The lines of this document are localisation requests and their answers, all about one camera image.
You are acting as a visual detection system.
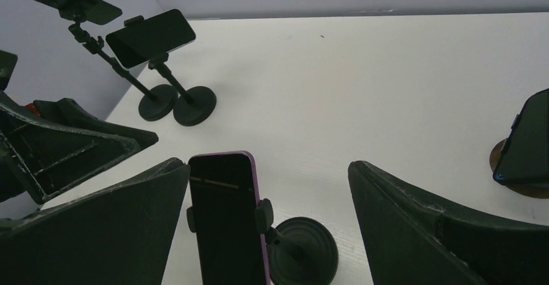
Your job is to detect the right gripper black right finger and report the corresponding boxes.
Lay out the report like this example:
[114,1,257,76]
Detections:
[348,161,548,284]

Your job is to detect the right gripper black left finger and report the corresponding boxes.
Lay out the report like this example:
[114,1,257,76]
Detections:
[1,158,190,284]

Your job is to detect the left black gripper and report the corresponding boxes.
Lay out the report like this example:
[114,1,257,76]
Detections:
[1,51,159,204]

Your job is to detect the purple-edged black smartphone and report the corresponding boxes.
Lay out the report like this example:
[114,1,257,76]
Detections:
[187,151,271,284]

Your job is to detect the black round-base phone stand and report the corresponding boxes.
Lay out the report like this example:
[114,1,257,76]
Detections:
[186,198,340,285]

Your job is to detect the dark blue-edged smartphone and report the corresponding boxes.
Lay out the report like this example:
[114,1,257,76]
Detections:
[507,89,548,171]

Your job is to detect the brown wooden round phone stand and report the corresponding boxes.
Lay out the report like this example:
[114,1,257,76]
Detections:
[489,139,548,200]

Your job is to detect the tall black tripod phone stand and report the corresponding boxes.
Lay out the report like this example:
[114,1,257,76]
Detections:
[68,21,177,121]

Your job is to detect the black smartphone white edge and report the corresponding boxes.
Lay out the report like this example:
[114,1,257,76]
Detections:
[106,9,196,68]

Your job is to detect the black phone in tall stand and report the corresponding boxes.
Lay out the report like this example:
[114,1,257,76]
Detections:
[34,0,122,25]

